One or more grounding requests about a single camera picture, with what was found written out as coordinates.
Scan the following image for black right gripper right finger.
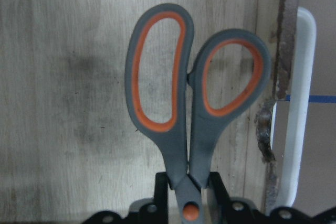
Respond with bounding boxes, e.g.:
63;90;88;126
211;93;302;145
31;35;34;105
209;172;335;223

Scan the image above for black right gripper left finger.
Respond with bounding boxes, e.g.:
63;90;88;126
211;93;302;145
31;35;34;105
84;172;169;223

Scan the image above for grey orange scissors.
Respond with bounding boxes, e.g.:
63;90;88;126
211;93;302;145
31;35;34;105
125;3;271;223

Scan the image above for white drawer handle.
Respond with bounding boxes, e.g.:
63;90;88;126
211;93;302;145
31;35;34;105
266;7;317;215

